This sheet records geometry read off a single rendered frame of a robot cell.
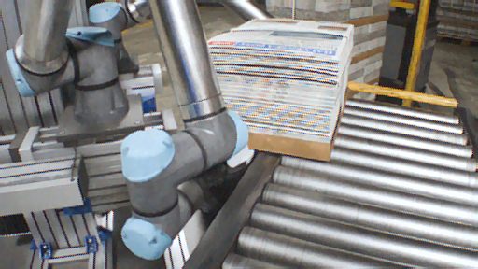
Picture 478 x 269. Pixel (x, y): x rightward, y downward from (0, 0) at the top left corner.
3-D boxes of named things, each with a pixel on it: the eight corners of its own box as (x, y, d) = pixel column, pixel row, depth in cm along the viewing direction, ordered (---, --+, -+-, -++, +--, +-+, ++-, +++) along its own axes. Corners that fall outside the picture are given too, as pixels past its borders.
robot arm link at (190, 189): (195, 225, 60) (156, 213, 62) (206, 209, 64) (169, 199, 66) (192, 191, 56) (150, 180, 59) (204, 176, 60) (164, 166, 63)
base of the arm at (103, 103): (70, 128, 82) (62, 91, 78) (77, 105, 95) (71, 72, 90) (129, 120, 86) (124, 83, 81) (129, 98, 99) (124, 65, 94)
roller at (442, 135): (303, 119, 102) (304, 104, 100) (464, 148, 87) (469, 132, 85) (300, 125, 98) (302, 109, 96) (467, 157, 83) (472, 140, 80)
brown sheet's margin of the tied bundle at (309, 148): (231, 114, 93) (230, 99, 91) (339, 129, 83) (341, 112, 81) (203, 141, 80) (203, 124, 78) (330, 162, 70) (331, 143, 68)
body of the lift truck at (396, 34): (336, 94, 320) (345, 9, 281) (361, 81, 354) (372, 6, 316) (405, 118, 277) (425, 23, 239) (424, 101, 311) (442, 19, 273)
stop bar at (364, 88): (326, 83, 115) (326, 77, 114) (455, 105, 101) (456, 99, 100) (324, 86, 113) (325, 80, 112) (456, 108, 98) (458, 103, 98)
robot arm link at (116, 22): (85, 42, 123) (80, 7, 117) (104, 34, 135) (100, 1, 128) (112, 42, 121) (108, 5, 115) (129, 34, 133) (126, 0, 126)
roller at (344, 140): (293, 140, 91) (295, 122, 90) (472, 175, 76) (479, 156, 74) (288, 147, 87) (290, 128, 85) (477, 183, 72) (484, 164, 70)
